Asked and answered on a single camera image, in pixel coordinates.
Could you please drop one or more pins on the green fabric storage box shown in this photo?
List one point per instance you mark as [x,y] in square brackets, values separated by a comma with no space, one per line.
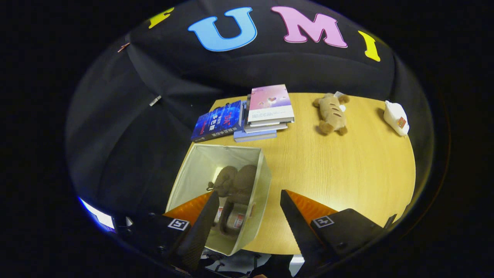
[193,170]

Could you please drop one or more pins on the computer monitor screen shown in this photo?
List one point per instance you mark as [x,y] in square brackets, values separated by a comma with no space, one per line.
[98,216]

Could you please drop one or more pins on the white plush toy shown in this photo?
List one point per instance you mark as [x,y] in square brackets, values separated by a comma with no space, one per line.
[393,116]

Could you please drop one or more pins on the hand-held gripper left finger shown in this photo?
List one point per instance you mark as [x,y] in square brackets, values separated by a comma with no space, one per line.
[204,227]

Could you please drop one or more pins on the pink cover book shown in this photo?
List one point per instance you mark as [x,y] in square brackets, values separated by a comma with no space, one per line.
[270,104]

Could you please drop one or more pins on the brown slipper shoe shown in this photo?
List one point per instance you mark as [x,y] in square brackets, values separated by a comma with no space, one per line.
[247,181]
[225,181]

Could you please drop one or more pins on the light blue book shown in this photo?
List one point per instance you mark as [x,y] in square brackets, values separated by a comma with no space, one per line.
[254,136]

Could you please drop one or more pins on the white book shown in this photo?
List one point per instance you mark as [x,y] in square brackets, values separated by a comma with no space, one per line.
[266,128]

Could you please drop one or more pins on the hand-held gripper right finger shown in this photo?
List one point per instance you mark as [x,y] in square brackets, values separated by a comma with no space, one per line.
[299,227]

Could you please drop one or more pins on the silver metal clip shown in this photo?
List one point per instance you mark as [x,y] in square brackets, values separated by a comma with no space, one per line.
[155,100]

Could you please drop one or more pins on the pink clip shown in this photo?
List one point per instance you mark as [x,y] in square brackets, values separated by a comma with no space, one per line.
[123,47]

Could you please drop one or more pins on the brown plush toy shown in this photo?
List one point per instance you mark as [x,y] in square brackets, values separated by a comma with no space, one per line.
[332,116]

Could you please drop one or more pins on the dark blue book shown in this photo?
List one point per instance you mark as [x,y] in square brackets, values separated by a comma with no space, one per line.
[218,121]

